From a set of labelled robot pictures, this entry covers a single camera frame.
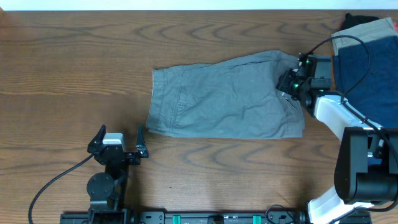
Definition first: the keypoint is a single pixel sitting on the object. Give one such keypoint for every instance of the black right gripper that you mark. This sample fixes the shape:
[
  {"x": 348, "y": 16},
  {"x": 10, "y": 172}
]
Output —
[{"x": 285, "y": 79}]

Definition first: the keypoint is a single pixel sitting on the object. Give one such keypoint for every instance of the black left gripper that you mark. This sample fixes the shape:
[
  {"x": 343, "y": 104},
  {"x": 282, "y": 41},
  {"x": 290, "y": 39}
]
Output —
[{"x": 142, "y": 152}]

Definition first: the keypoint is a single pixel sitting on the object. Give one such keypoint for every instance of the grey shorts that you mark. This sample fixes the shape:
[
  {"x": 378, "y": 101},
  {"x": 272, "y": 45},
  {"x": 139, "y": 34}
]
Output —
[{"x": 234, "y": 99}]

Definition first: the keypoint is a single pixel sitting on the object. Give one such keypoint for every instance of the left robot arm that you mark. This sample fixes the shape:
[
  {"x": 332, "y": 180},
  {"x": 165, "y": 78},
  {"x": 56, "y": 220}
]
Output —
[{"x": 107, "y": 189}]

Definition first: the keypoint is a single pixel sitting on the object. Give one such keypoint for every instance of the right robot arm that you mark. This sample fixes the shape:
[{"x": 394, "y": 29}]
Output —
[{"x": 365, "y": 177}]

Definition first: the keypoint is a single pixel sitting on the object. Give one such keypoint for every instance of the black garment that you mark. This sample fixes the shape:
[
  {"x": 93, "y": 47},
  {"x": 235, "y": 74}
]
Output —
[{"x": 351, "y": 20}]

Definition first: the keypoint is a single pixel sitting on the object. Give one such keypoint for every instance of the navy blue shorts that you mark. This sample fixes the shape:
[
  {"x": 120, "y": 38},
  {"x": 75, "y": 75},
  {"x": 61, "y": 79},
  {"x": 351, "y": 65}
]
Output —
[{"x": 373, "y": 75}]

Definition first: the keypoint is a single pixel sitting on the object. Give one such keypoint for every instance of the khaki shorts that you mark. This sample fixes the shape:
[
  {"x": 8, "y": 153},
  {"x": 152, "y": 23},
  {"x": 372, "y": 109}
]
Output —
[{"x": 367, "y": 32}]

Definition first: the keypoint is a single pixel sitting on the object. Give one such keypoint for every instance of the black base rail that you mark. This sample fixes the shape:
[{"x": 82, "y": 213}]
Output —
[{"x": 199, "y": 218}]

